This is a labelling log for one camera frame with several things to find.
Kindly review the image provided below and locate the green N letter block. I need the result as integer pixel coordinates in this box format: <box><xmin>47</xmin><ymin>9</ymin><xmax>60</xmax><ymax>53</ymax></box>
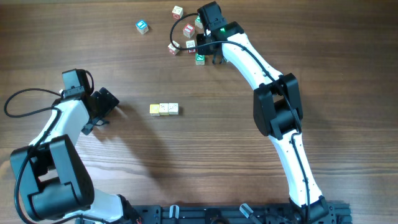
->
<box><xmin>195</xmin><ymin>16</ymin><xmax>203</xmax><ymax>29</ymax></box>

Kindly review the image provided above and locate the red Q wooden block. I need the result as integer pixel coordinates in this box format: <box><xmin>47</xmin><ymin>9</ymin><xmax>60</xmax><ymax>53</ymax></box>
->
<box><xmin>168</xmin><ymin>40</ymin><xmax>180</xmax><ymax>55</ymax></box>

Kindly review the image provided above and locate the blue letter block far left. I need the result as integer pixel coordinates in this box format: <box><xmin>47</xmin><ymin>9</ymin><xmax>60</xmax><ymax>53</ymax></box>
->
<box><xmin>136</xmin><ymin>20</ymin><xmax>149</xmax><ymax>34</ymax></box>

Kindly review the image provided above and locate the red nine wooden block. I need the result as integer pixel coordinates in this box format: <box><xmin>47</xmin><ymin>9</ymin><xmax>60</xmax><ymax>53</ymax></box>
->
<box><xmin>186</xmin><ymin>40</ymin><xmax>197</xmax><ymax>54</ymax></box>

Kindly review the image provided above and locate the black camera cable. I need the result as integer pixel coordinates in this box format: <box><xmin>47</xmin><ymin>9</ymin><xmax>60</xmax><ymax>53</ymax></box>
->
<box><xmin>3</xmin><ymin>88</ymin><xmax>63</xmax><ymax>224</ymax></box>
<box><xmin>169</xmin><ymin>12</ymin><xmax>312</xmax><ymax>223</ymax></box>

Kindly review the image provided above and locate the green Z wooden block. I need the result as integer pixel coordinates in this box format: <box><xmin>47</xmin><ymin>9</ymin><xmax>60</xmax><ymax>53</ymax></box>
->
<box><xmin>195</xmin><ymin>54</ymin><xmax>205</xmax><ymax>65</ymax></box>

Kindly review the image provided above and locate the white yellow edged block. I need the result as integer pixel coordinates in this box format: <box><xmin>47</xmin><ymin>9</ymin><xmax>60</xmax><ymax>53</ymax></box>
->
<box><xmin>159</xmin><ymin>103</ymin><xmax>169</xmax><ymax>116</ymax></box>

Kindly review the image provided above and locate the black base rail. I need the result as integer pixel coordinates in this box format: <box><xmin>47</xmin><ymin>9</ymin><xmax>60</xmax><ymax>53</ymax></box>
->
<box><xmin>75</xmin><ymin>203</ymin><xmax>352</xmax><ymax>224</ymax></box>

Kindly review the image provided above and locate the right black camera cable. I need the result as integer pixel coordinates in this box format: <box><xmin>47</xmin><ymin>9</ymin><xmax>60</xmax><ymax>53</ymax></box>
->
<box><xmin>169</xmin><ymin>12</ymin><xmax>312</xmax><ymax>223</ymax></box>

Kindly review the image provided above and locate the left black camera cable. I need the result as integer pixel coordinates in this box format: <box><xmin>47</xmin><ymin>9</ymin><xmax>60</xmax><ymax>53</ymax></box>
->
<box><xmin>3</xmin><ymin>88</ymin><xmax>63</xmax><ymax>224</ymax></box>

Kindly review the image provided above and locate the white fish wooden block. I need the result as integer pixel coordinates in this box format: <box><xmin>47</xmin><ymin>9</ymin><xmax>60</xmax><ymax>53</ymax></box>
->
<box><xmin>168</xmin><ymin>103</ymin><xmax>179</xmax><ymax>115</ymax></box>

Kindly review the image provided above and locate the red letter block top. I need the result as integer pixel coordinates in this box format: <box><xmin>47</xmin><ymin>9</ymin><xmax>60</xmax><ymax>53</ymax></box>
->
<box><xmin>172</xmin><ymin>6</ymin><xmax>183</xmax><ymax>19</ymax></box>

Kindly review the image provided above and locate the red I letter block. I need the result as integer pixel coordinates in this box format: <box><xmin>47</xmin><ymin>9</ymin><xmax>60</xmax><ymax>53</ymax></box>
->
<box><xmin>183</xmin><ymin>24</ymin><xmax>195</xmax><ymax>39</ymax></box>

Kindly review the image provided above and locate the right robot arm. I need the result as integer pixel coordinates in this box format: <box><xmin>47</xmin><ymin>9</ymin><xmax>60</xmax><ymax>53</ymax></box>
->
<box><xmin>197</xmin><ymin>2</ymin><xmax>328</xmax><ymax>223</ymax></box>

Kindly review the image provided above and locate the yellow top wooden block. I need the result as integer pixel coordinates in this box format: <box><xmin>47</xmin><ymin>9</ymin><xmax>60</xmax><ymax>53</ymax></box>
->
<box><xmin>149</xmin><ymin>104</ymin><xmax>160</xmax><ymax>116</ymax></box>

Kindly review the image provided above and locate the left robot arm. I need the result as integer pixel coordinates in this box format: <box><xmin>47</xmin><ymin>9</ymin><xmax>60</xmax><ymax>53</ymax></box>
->
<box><xmin>10</xmin><ymin>69</ymin><xmax>142</xmax><ymax>223</ymax></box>

